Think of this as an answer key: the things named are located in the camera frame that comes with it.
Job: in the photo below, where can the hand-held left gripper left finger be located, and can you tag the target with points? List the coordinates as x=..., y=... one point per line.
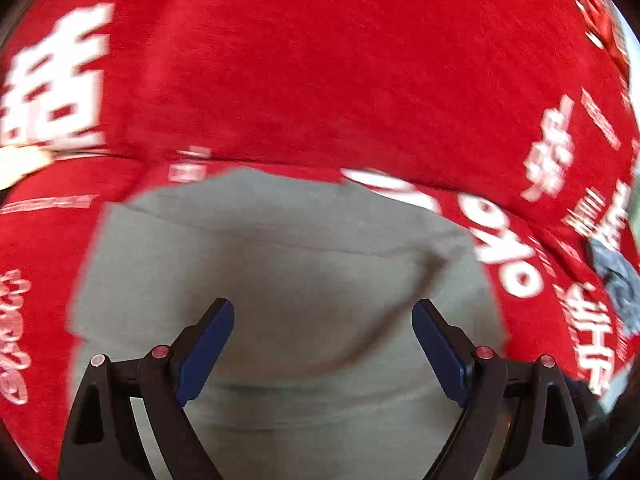
x=205, y=350

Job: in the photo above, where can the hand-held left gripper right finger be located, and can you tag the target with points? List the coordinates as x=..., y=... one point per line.
x=440, y=350

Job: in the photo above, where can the grey knit garment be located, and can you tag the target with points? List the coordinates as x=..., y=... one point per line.
x=310, y=280

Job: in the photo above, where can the dark grey cloth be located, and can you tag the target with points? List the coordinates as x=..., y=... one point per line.
x=614, y=275

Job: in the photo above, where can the pale beige object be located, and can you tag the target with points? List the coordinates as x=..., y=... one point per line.
x=22, y=165

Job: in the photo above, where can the red printed sofa cover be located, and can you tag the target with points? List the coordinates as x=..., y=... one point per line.
x=310, y=75

